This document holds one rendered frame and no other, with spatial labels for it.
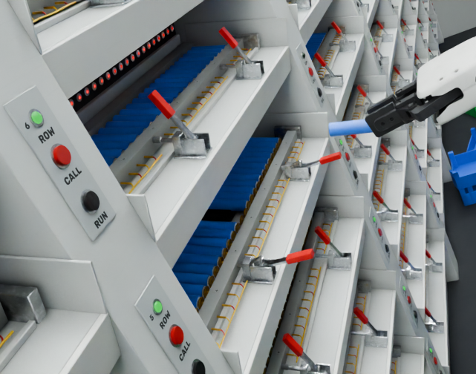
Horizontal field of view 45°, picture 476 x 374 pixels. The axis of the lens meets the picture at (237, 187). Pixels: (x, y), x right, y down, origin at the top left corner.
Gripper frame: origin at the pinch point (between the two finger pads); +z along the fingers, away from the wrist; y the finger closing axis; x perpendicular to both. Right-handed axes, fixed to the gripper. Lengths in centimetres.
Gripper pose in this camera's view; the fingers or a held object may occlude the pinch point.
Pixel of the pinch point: (385, 115)
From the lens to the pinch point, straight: 75.5
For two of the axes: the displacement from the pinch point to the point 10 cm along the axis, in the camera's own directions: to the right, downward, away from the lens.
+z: -7.6, 4.2, 5.0
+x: -5.9, -7.6, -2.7
